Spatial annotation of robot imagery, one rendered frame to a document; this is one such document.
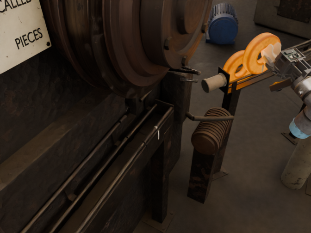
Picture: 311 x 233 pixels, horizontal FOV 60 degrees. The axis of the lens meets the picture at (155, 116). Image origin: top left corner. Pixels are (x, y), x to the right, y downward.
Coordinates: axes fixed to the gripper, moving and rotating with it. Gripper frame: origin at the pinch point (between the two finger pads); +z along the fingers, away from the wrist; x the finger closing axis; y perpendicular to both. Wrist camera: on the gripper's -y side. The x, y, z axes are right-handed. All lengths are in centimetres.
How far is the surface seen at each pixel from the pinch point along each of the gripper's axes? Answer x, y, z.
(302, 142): -30, -45, -27
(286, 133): -61, -83, -9
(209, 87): 16.6, -17.5, 2.2
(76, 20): 69, 33, -11
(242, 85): -1.6, -22.0, 0.9
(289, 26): -182, -103, 105
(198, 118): 25.8, -23.4, -6.7
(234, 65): 4.7, -11.7, 5.0
